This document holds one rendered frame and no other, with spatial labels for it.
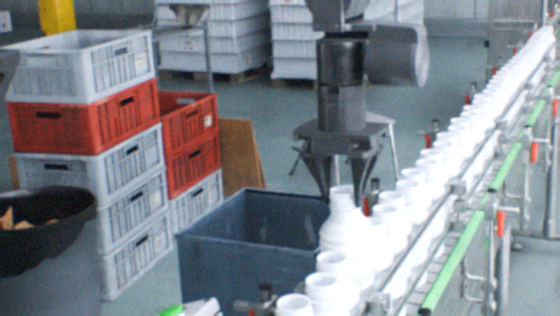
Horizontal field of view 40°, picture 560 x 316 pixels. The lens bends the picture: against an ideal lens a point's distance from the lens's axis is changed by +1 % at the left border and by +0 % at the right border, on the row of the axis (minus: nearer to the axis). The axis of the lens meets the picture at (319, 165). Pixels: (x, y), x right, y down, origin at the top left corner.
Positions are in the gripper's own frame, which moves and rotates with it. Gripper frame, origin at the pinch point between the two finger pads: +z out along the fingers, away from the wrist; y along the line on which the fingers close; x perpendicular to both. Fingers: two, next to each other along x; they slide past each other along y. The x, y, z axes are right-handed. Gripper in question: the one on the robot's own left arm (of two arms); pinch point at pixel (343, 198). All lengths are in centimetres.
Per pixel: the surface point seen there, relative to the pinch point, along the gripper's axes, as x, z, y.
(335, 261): 4.3, 6.5, -0.4
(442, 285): -26.1, 22.7, -6.4
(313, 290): 13.2, 6.1, -1.2
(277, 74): -614, 103, 301
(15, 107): -160, 34, 206
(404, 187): -22.0, 5.4, -1.4
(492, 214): -39.1, 14.7, -11.7
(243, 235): -69, 38, 52
